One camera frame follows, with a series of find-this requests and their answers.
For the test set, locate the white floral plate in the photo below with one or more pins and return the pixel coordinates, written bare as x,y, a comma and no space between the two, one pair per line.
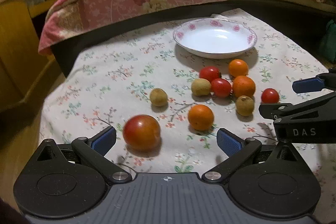
215,38

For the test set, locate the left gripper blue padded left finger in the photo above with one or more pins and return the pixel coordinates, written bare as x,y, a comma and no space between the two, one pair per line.
92,151

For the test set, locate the wooden cabinet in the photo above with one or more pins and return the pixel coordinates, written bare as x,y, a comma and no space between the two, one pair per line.
22,66

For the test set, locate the red cherry tomato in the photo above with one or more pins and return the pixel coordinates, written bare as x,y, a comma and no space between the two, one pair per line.
270,95
221,88
210,73

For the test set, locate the brown kiwi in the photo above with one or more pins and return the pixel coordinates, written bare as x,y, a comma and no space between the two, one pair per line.
245,106
158,97
201,87

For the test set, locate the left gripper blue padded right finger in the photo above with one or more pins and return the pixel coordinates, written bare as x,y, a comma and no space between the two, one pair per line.
240,152

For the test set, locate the orange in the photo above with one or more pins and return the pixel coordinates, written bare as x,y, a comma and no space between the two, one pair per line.
238,67
200,117
243,86

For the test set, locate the green bag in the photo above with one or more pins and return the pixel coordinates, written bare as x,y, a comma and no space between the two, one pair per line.
327,48

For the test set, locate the white floral tablecloth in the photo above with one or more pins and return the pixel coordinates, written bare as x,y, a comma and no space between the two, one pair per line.
111,83

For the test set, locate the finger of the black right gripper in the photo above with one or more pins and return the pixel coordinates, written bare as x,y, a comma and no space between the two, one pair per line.
269,110

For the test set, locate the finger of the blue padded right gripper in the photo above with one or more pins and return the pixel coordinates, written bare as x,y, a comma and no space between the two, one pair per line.
315,84

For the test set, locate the large red tomato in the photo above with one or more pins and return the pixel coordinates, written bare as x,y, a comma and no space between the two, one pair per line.
142,133

